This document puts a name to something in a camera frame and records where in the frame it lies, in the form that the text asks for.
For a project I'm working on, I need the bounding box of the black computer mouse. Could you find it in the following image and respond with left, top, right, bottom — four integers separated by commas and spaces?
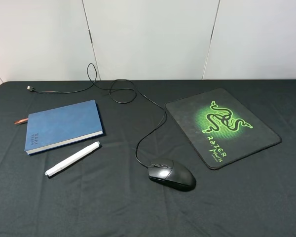
148, 158, 196, 192

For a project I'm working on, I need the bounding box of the white pen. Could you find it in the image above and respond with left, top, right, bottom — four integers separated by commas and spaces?
44, 141, 101, 177

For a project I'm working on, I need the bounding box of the black mouse cable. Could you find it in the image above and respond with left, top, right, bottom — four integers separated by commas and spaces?
27, 63, 168, 168

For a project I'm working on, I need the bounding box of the black green Razer mouse pad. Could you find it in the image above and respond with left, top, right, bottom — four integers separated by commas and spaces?
165, 88, 282, 170

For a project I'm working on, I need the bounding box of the blue hardcover notebook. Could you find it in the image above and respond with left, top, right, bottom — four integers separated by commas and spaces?
14, 100, 104, 155

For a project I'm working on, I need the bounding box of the black tablecloth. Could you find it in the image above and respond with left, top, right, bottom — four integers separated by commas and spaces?
0, 80, 296, 237

